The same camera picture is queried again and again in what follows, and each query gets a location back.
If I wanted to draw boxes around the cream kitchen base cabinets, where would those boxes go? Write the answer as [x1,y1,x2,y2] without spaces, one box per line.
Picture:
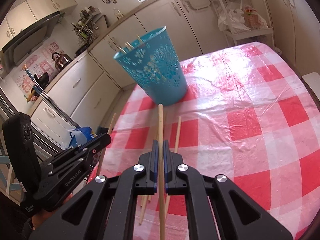
[24,0,320,145]

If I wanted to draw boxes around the person left hand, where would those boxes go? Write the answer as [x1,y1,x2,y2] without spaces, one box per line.
[31,208,59,230]

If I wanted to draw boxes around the blue white plastic bag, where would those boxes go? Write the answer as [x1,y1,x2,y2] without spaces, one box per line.
[62,127,94,149]

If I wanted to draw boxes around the red white checkered tablecloth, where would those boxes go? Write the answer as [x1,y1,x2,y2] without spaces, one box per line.
[87,41,320,240]

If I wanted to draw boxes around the black wok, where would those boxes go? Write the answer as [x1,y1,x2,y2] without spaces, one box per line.
[34,72,49,89]

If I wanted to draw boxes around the teal perforated plastic basket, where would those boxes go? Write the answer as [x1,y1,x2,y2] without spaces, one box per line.
[113,26,188,106]

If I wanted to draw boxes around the steel kettle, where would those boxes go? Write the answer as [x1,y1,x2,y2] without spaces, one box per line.
[52,52,72,72]

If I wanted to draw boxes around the black range hood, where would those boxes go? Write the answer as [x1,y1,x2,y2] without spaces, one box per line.
[1,11,65,75]

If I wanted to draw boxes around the white storage trolley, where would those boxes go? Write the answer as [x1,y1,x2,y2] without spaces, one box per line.
[210,0,275,49]

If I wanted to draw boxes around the cream upper cabinets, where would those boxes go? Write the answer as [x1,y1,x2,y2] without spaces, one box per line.
[1,0,77,47]

